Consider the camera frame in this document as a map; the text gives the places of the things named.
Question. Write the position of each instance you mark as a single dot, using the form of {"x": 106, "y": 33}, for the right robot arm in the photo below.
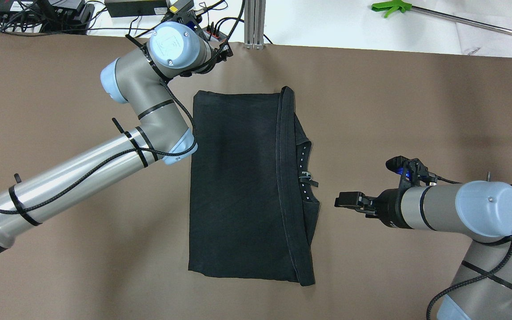
{"x": 481, "y": 210}

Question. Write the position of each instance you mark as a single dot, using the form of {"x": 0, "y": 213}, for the black printed t-shirt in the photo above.
{"x": 252, "y": 213}

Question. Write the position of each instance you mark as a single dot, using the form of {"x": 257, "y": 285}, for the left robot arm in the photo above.
{"x": 167, "y": 131}

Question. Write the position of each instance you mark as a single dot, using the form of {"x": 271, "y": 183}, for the black power strip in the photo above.
{"x": 212, "y": 34}

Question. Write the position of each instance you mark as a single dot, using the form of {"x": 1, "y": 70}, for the aluminium frame post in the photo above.
{"x": 254, "y": 17}

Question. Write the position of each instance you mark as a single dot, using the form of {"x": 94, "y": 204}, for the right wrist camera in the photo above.
{"x": 412, "y": 172}

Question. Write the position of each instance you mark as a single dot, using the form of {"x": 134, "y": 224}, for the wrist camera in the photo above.
{"x": 190, "y": 19}
{"x": 412, "y": 172}

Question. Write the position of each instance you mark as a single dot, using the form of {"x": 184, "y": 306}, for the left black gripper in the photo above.
{"x": 223, "y": 52}

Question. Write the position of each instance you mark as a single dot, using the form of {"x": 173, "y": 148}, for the black power adapter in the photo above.
{"x": 128, "y": 8}

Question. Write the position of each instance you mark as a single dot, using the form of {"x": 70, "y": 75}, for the green handled long stick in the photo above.
{"x": 392, "y": 6}

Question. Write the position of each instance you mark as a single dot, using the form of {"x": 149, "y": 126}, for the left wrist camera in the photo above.
{"x": 190, "y": 19}

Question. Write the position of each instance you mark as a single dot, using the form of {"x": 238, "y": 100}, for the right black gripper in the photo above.
{"x": 389, "y": 207}

